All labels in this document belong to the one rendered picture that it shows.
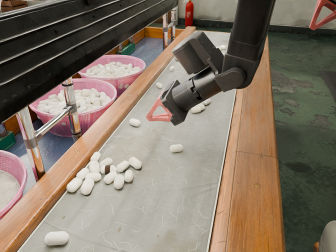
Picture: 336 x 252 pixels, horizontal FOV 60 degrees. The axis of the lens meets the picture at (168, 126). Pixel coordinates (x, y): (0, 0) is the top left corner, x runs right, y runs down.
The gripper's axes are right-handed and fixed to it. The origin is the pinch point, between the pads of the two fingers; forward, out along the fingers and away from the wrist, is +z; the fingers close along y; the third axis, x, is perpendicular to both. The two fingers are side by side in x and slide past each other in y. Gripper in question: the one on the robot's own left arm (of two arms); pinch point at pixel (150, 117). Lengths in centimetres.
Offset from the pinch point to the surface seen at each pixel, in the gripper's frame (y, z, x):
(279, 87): -228, 9, 104
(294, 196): -73, 7, 102
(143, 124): -9.5, 9.5, 3.6
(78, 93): -22.2, 31.2, -13.9
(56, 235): 30.9, 8.5, 0.7
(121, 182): 15.9, 4.9, 4.4
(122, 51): -78, 40, -16
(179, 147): 0.6, -1.6, 10.1
